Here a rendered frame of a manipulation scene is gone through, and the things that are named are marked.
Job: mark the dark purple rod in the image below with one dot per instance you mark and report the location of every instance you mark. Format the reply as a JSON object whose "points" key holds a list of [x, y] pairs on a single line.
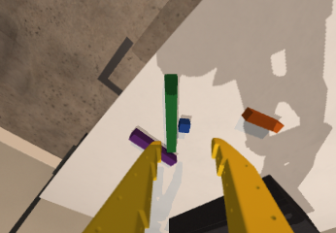
{"points": [[142, 140]]}

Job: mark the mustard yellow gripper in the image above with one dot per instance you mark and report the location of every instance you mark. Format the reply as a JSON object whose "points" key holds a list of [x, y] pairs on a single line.
{"points": [[249, 205]]}

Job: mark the small blue block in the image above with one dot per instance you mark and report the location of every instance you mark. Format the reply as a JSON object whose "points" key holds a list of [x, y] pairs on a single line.
{"points": [[184, 125]]}

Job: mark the orange-brown rod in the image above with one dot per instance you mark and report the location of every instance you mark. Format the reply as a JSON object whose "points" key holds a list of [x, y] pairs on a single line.
{"points": [[262, 120]]}

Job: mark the green rod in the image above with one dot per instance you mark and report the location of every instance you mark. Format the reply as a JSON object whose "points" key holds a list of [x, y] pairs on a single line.
{"points": [[171, 101]]}

